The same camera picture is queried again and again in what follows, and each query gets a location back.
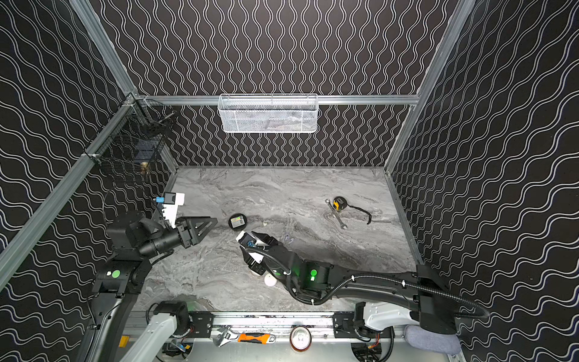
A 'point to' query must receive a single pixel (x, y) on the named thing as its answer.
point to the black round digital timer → (237, 222)
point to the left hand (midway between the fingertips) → (216, 221)
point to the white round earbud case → (270, 280)
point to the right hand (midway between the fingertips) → (249, 236)
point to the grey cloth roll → (434, 342)
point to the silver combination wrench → (341, 225)
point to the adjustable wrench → (226, 337)
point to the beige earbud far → (264, 224)
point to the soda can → (300, 338)
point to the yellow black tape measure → (340, 204)
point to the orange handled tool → (265, 338)
